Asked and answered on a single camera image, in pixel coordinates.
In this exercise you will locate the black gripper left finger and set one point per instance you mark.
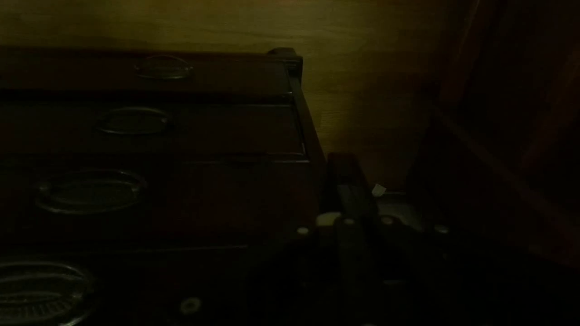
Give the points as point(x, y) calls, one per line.
point(350, 266)

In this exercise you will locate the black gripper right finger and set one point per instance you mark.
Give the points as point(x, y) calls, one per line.
point(417, 273)

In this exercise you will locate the dark wooden desk drawer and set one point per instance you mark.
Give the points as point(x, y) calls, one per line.
point(217, 200)

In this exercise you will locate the dark wooden spindle railing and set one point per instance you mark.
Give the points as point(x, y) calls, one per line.
point(513, 151)

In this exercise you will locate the dark wooden secretary desk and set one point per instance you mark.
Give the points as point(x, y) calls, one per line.
point(241, 130)

